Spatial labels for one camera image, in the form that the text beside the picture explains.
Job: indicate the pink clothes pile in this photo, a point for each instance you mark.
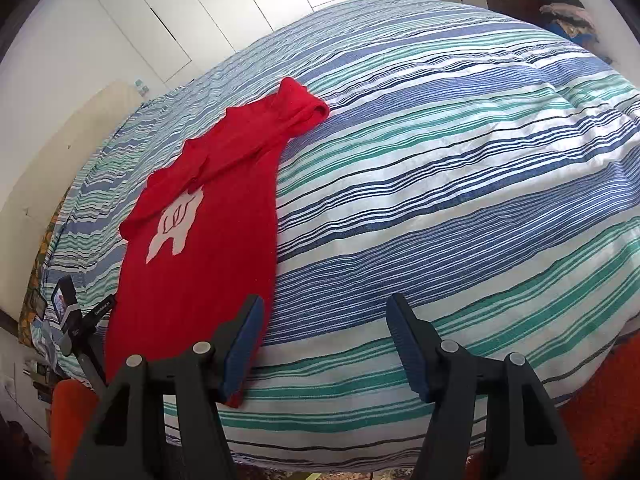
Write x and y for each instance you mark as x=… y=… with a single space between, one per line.
x=567 y=15

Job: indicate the white wardrobe doors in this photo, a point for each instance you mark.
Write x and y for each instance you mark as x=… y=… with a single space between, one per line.
x=210 y=10

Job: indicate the yellow patterned bed sheet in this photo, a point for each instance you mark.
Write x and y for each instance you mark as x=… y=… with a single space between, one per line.
x=42 y=260

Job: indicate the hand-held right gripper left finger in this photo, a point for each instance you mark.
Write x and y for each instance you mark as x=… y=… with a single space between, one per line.
x=244 y=350

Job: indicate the striped blue green blanket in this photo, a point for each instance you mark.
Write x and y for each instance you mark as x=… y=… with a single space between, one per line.
x=450 y=185

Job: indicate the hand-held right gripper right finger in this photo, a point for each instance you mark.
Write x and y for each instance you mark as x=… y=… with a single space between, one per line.
x=407 y=350

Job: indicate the red knit sweater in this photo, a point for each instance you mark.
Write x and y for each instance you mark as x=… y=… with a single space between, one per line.
x=215 y=240

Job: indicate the dark wooden dresser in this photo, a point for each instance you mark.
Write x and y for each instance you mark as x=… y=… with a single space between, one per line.
x=515 y=0

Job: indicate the beige headboard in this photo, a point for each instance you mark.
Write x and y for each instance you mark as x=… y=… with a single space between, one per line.
x=55 y=170

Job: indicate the small teal wall switch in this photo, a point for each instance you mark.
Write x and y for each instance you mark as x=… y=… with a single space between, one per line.
x=141 y=85

